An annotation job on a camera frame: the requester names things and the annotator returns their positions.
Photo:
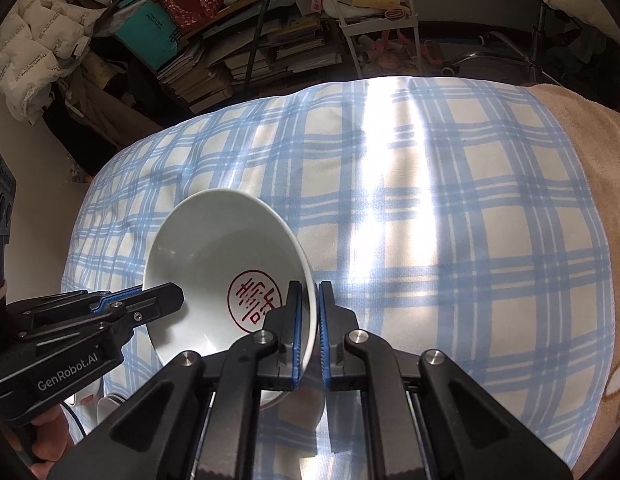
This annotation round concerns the blue plaid tablecloth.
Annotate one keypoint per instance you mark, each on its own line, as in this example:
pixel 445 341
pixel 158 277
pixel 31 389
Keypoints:
pixel 439 260

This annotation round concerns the small red-patterned bowl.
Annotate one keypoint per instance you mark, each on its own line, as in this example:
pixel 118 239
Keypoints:
pixel 215 260

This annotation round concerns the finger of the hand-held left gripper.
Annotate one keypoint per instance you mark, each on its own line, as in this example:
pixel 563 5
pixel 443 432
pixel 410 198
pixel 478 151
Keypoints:
pixel 115 300
pixel 155 300

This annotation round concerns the teal box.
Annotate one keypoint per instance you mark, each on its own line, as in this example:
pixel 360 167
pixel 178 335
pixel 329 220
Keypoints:
pixel 150 30

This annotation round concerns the stack of books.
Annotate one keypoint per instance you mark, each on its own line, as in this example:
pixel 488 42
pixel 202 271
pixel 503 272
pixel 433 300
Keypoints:
pixel 270 55

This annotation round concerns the brown cardboard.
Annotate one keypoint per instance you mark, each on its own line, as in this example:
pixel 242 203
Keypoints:
pixel 110 120

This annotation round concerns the white metal rack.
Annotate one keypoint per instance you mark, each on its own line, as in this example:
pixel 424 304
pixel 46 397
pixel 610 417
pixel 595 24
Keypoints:
pixel 379 25

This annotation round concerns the chrome chair base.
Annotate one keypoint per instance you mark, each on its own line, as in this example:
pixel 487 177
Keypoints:
pixel 489 57

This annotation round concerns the tan blanket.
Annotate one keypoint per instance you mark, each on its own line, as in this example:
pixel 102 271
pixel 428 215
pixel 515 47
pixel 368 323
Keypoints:
pixel 604 160

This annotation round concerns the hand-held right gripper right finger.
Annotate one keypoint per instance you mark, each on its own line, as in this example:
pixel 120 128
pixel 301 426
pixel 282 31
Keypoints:
pixel 324 335

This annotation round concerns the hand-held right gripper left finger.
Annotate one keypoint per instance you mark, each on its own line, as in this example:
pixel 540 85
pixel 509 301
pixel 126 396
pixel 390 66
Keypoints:
pixel 296 335

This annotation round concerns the white puffer jacket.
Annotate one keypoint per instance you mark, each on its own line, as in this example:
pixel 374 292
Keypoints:
pixel 35 45

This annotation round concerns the person's left hand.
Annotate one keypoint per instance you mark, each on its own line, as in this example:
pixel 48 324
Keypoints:
pixel 52 435

